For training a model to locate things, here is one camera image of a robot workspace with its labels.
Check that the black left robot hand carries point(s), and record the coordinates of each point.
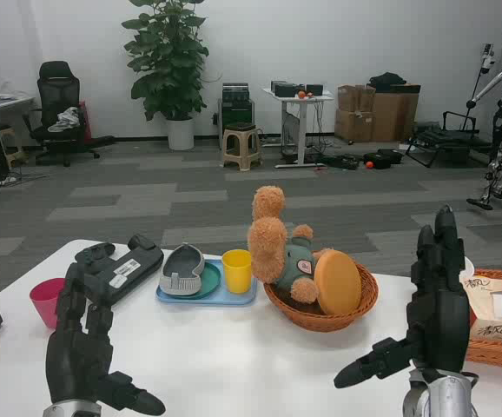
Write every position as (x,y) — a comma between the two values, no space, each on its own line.
(77,360)

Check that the black equipment rack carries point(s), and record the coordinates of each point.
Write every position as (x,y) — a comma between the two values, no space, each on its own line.
(235,108)

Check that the green leafy plant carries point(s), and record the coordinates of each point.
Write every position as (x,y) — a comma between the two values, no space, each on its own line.
(168,56)

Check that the brown teddy bear green shirt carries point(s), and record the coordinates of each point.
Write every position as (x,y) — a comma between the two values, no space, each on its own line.
(268,247)

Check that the yellow plastic cup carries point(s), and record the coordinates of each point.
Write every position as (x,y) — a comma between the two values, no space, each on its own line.
(237,271)

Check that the white office desk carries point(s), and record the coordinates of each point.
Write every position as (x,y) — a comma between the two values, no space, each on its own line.
(3,102)

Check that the black box with vents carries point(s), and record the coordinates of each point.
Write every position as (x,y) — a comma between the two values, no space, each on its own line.
(283,89)

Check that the beige plastic stool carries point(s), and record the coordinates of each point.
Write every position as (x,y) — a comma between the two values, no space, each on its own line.
(241,137)

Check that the orange round disc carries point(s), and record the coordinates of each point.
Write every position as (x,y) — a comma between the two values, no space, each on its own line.
(337,282)

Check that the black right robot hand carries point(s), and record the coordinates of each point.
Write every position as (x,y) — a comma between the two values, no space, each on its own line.
(440,321)

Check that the black floor bag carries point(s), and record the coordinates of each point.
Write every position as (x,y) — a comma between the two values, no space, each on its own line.
(383,157)

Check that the white plant pot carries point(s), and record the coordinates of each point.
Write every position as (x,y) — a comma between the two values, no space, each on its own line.
(180,134)

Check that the black office chair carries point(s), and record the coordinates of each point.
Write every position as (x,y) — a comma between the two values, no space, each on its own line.
(57,89)

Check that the grey slip-on shoe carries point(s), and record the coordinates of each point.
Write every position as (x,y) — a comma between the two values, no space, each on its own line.
(181,271)

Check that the large cardboard box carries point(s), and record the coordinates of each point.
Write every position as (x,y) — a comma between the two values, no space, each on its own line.
(394,115)

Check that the round wicker basket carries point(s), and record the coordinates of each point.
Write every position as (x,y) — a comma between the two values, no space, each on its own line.
(320,323)

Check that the black folding chair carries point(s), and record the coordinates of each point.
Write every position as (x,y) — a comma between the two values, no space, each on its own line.
(444,139)

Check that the black game controller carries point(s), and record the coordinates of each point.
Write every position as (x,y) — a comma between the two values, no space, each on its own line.
(94,253)

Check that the medium cardboard box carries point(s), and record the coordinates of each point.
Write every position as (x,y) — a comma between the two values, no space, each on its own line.
(353,126)

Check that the grey cloth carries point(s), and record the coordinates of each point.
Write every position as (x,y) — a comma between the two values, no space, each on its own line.
(65,119)

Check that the beige tissue box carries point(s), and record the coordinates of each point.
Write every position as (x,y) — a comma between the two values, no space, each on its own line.
(494,321)

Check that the pink plastic cup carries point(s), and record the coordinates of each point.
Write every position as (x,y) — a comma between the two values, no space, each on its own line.
(44,299)

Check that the green round plate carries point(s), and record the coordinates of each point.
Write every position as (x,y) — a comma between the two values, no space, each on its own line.
(211,280)

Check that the small cardboard box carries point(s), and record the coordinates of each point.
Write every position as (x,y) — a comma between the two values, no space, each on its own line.
(356,97)

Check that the black device with barcode label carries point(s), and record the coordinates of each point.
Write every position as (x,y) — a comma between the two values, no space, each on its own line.
(136,265)

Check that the rectangular wicker basket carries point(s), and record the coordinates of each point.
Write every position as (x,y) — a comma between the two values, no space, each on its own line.
(494,357)

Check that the white standing desk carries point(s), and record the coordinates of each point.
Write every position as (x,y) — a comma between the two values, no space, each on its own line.
(299,97)

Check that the black clothing pile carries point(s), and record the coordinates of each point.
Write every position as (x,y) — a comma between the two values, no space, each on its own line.
(387,79)

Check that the light blue plastic tray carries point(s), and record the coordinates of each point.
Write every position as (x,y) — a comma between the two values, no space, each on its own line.
(233,299)

